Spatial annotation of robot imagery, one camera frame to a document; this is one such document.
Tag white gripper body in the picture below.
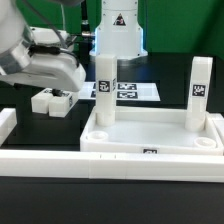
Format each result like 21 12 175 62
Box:
0 53 86 92

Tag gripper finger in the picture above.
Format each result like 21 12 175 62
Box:
52 89 69 97

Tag white desk top tray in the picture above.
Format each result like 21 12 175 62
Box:
80 106 224 156

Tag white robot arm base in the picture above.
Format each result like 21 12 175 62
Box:
90 0 148 60

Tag white left fence block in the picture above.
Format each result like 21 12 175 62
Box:
0 108 17 146

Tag white fence block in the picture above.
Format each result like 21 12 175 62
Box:
0 108 17 146
211 113 224 145

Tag white front fence bar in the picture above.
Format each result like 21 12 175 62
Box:
0 150 224 183

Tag white right fence block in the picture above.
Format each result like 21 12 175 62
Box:
211 113 224 145

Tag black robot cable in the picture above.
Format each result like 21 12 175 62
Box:
68 0 98 51

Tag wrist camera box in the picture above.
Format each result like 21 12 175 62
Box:
31 27 74 51

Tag white marker base plate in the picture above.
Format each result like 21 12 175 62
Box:
79 82 160 102

